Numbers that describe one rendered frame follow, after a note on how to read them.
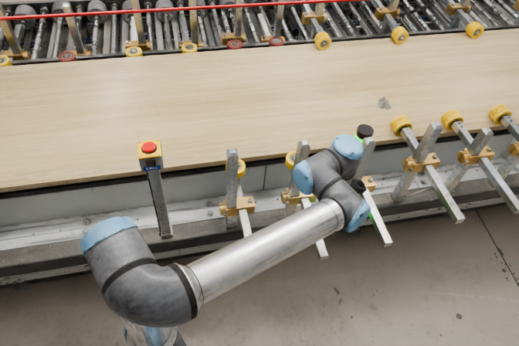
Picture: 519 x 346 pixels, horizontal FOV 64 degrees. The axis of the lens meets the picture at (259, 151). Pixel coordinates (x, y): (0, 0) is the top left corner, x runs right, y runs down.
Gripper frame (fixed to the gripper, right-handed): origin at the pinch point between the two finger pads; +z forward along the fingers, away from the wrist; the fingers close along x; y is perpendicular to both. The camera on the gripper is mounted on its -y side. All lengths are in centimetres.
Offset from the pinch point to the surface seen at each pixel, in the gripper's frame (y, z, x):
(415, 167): -40.8, 1.3, -13.4
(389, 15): -80, 1, -119
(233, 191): 32.1, 1.0, -16.0
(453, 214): -44.4, 1.0, 9.4
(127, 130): 69, 6, -59
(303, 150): 8.0, -17.1, -15.4
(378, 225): -20.2, 10.5, 3.3
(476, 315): -96, 97, 24
